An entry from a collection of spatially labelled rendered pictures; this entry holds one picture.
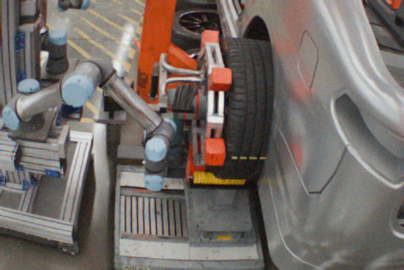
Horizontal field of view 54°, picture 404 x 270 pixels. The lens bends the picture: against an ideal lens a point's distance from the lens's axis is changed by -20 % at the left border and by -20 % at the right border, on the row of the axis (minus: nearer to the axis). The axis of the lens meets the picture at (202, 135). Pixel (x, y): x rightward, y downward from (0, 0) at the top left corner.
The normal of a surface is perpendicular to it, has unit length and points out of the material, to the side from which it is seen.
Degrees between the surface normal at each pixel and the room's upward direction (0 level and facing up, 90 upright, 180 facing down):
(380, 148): 14
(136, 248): 0
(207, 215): 0
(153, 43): 90
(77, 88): 86
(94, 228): 0
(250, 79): 34
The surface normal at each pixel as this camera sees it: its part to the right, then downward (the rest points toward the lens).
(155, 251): 0.13, -0.76
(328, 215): -0.74, 0.34
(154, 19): 0.07, 0.64
